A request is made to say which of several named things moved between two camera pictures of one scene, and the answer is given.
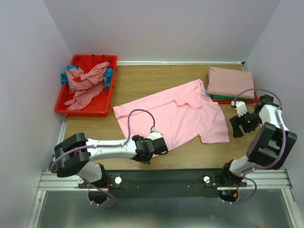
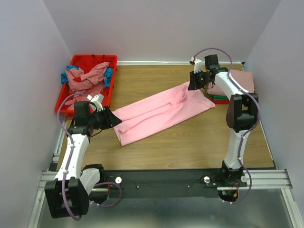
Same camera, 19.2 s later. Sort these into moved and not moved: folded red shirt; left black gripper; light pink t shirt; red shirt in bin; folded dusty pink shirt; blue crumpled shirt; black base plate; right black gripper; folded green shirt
Moved: light pink t shirt; right black gripper; left black gripper
Not moved: folded red shirt; folded green shirt; folded dusty pink shirt; black base plate; red shirt in bin; blue crumpled shirt
